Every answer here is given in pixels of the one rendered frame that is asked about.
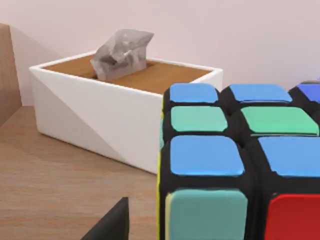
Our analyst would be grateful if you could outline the wooden panel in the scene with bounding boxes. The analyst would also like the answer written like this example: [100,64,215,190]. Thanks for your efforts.
[0,23,23,127]

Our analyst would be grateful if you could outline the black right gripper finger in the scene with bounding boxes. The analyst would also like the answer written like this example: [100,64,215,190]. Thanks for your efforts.
[80,196,130,240]

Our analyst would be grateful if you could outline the grey tissue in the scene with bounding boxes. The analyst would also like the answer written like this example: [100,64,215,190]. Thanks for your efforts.
[89,28,155,81]

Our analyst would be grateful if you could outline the multicoloured puzzle cube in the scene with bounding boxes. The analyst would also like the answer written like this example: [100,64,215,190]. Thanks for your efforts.
[155,80,320,240]

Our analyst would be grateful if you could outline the white tissue box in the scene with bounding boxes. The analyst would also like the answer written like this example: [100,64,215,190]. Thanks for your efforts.
[28,50,224,175]

